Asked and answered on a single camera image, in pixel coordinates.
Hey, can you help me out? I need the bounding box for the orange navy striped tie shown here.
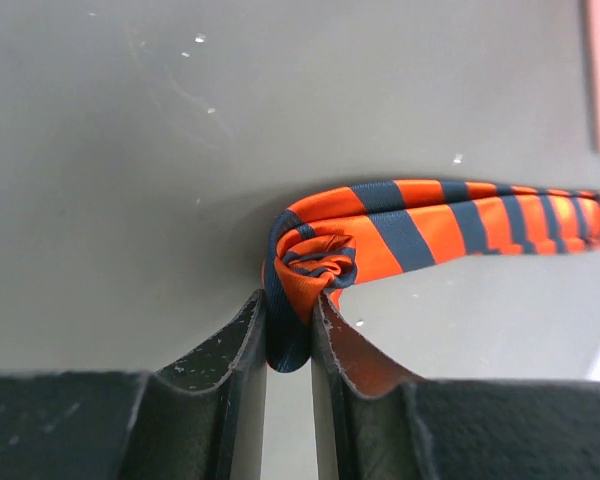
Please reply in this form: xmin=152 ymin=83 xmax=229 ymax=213
xmin=262 ymin=179 xmax=600 ymax=373

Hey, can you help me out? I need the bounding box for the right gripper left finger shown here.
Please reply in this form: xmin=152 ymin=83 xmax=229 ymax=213
xmin=0 ymin=291 xmax=267 ymax=479

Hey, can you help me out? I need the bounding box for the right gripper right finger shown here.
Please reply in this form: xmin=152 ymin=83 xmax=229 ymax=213
xmin=311 ymin=296 xmax=600 ymax=479

